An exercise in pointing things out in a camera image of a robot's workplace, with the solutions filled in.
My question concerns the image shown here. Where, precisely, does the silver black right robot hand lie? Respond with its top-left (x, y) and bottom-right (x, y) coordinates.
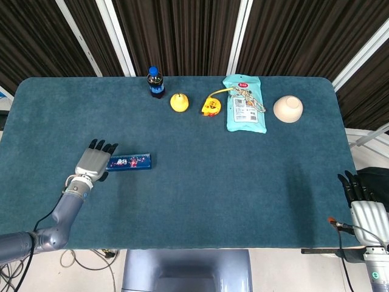
top-left (337, 170), bottom-right (389, 247)

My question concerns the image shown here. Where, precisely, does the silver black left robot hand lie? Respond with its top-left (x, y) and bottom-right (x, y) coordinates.
top-left (74, 139), bottom-right (119, 183)

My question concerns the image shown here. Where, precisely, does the blue glasses case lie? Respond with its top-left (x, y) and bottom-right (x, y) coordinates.
top-left (106, 153), bottom-right (153, 173)

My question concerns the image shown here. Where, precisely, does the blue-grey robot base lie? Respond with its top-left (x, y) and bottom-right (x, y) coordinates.
top-left (121, 249), bottom-right (253, 292)

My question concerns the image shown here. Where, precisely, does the white metal rack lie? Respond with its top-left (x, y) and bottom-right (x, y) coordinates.
top-left (345, 125), bottom-right (389, 159)

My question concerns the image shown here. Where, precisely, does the cola bottle blue cap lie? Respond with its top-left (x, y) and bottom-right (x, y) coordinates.
top-left (146, 66), bottom-right (167, 100)

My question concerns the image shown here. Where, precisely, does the teal table cloth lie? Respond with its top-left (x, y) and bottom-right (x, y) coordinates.
top-left (0, 75), bottom-right (362, 251)

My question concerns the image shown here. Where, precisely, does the yellow tape measure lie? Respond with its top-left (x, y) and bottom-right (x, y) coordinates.
top-left (200, 87), bottom-right (235, 117)

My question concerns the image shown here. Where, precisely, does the beige upturned bowl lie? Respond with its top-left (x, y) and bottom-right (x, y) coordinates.
top-left (273, 95), bottom-right (304, 123)

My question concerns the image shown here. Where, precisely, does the dark brown curtain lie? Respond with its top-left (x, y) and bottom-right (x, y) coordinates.
top-left (0, 0), bottom-right (389, 131)

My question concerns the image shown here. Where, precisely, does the light blue snack packet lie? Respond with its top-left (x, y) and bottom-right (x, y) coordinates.
top-left (222, 74), bottom-right (267, 134)

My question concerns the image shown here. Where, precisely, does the cable with orange plug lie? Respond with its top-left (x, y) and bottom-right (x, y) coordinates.
top-left (327, 216), bottom-right (389, 292)

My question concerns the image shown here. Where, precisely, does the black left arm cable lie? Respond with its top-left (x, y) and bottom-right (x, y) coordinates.
top-left (0, 190), bottom-right (69, 292)

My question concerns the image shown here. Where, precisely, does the beige floor cable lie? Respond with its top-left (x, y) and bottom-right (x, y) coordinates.
top-left (60, 248), bottom-right (120, 292)

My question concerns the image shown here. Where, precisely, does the white frame post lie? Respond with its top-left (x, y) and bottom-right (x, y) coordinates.
top-left (331, 18), bottom-right (389, 92)
top-left (225, 0), bottom-right (253, 77)
top-left (55, 0), bottom-right (103, 77)
top-left (95, 0), bottom-right (137, 77)

